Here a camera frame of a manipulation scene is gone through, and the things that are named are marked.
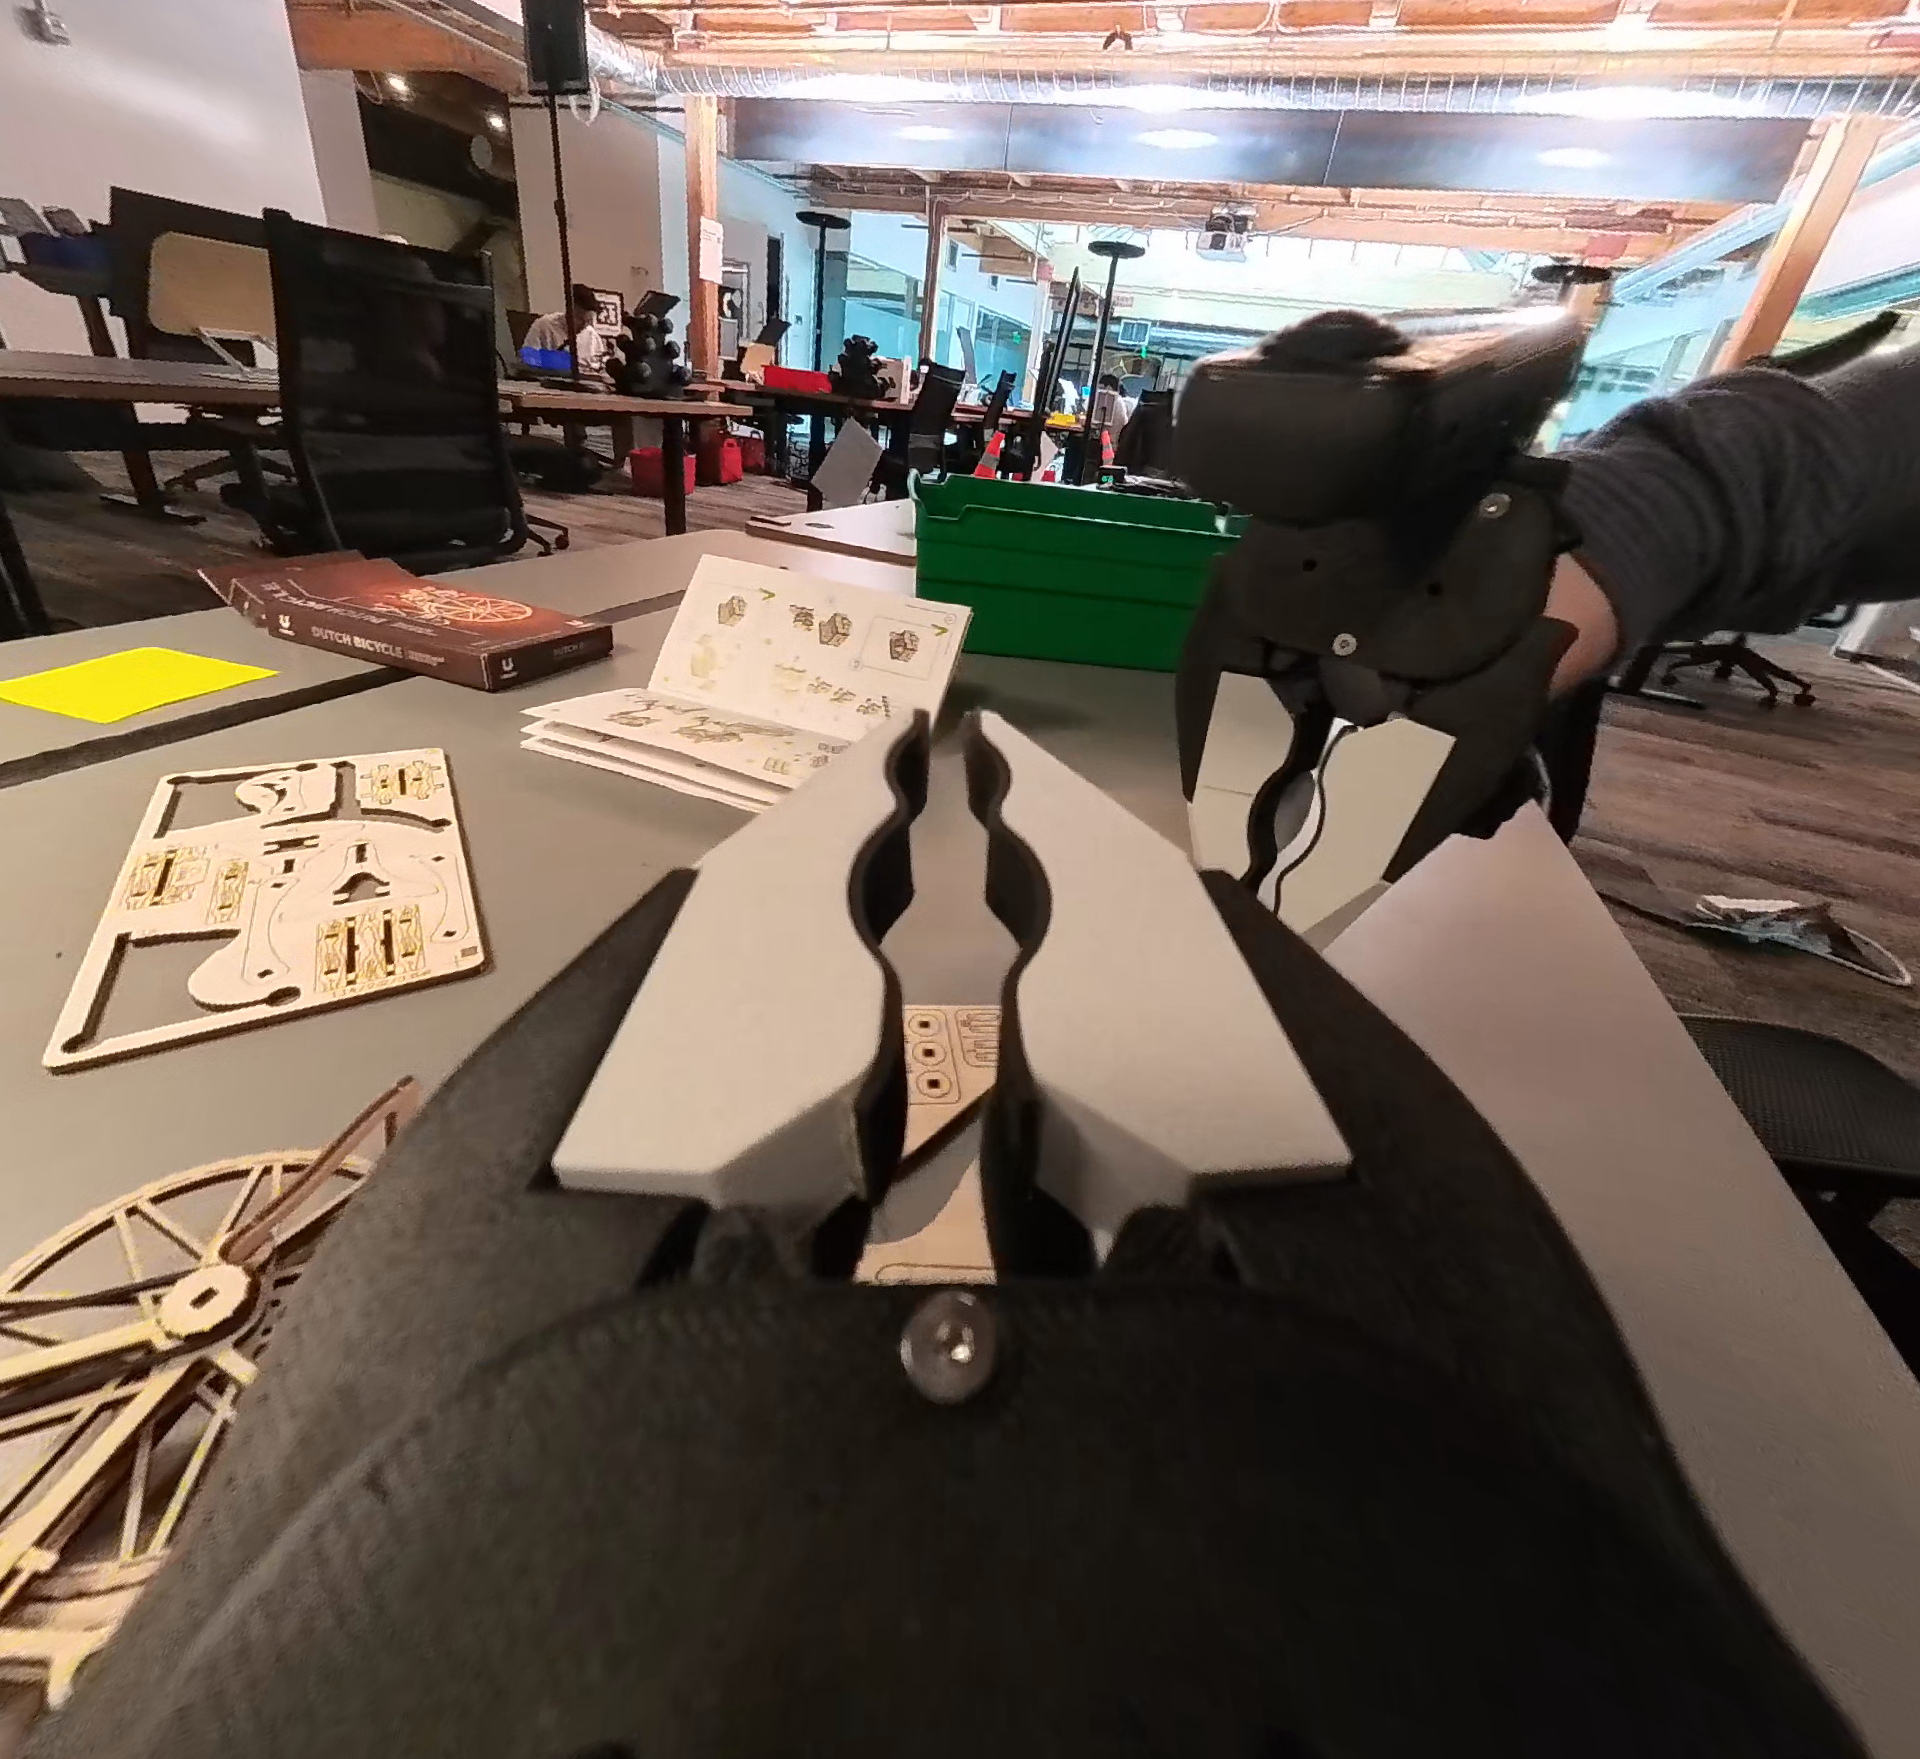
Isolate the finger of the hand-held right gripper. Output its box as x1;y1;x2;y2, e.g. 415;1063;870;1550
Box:
1175;589;1332;909
1279;668;1535;938

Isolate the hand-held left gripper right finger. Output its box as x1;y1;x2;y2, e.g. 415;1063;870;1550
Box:
967;711;1356;1231

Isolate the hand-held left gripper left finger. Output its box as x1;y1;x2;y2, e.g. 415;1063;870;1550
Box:
552;707;934;1207

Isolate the small wooden parts sheet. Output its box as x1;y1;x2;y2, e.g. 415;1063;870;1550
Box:
851;1001;1011;1289

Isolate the person's right forearm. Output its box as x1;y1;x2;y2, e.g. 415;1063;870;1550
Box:
1544;338;1920;683

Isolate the person's right hand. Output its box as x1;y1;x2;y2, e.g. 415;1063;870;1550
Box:
1537;557;1625;703

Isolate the stack of green plastic crates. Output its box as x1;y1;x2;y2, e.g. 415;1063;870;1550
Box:
909;469;1250;675

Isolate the paper instruction booklet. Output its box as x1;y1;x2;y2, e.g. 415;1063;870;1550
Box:
518;552;974;815

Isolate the black swivel chair base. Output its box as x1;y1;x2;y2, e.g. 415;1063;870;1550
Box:
1618;631;1819;714

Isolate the blue face mask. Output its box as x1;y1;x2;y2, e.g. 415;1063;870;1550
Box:
1639;888;1917;991

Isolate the brown cardboard box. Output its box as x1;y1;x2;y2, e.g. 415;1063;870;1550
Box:
196;554;396;623
266;574;615;694

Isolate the black chair seat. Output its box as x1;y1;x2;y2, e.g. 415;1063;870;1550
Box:
1677;1012;1920;1389

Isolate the wooden spoked wheel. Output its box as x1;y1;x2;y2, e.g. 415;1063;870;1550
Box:
0;1075;432;1718

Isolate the yellow paper sheet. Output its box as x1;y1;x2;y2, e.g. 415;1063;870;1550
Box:
0;643;281;726

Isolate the black mesh office chair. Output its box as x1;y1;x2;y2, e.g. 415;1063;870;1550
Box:
260;205;573;565

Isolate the dark wooden desk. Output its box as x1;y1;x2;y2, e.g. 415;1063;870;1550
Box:
0;347;754;534

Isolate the black speaker on stand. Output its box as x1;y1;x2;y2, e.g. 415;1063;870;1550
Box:
517;0;593;336

